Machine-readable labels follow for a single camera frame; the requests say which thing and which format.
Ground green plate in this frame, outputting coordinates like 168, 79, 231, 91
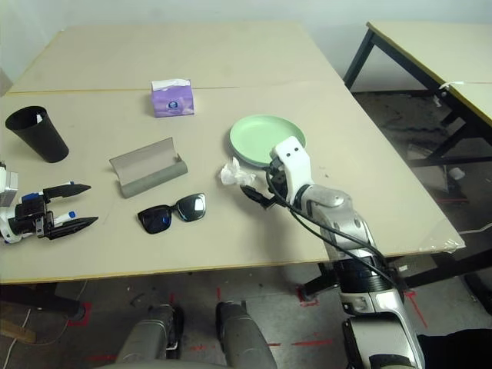
229, 115, 308, 167

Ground grey robot torso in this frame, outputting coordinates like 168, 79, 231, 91
90, 357, 231, 369

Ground tapered black cup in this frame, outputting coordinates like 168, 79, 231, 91
5, 105, 70, 164

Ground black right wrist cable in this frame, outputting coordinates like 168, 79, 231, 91
266, 167, 407, 295

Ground grey robot leg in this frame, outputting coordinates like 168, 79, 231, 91
214, 301, 278, 369
115, 303, 185, 362

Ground bystander black trouser leg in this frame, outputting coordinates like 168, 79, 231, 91
417, 328, 492, 369

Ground grey right robot leg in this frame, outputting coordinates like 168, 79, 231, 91
214, 301, 278, 369

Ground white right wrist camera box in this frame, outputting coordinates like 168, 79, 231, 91
270, 135, 313, 203

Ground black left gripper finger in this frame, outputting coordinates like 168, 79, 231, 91
42, 184, 92, 202
38, 217, 99, 241

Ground grey glasses case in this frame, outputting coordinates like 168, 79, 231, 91
108, 137, 189, 199

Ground black sunglasses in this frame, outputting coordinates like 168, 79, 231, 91
137, 193, 208, 235

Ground purple tissue pack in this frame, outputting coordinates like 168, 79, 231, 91
150, 78, 197, 118

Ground white tissue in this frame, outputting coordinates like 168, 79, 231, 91
219, 157, 258, 186

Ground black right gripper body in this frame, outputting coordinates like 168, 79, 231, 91
267, 168, 289, 205

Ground brown wooden block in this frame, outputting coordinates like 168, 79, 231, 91
0, 321, 38, 344

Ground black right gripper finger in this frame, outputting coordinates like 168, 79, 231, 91
240, 184, 276, 211

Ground grey left robot leg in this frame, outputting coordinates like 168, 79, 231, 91
115, 303, 185, 362

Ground beige side table black frame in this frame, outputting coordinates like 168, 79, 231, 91
343, 21, 492, 170

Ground white plastic strap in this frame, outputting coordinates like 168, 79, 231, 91
435, 79, 468, 108

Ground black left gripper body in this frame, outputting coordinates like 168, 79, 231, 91
8, 199, 51, 238

